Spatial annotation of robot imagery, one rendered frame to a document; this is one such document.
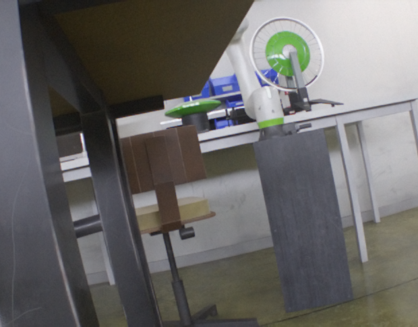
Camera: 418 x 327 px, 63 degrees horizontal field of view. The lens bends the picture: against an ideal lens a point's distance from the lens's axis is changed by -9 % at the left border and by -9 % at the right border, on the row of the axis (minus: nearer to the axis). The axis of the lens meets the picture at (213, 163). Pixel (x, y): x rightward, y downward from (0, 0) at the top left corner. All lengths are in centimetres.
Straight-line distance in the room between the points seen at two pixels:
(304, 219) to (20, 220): 152
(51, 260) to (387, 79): 335
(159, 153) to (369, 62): 246
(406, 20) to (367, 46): 52
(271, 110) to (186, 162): 55
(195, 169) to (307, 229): 62
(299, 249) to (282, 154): 43
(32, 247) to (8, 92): 9
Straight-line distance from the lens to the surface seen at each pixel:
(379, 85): 341
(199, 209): 142
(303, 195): 167
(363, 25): 351
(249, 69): 193
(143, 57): 58
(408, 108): 243
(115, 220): 69
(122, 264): 71
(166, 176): 129
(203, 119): 197
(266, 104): 172
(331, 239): 172
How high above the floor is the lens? 75
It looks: level
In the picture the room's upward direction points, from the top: 12 degrees counter-clockwise
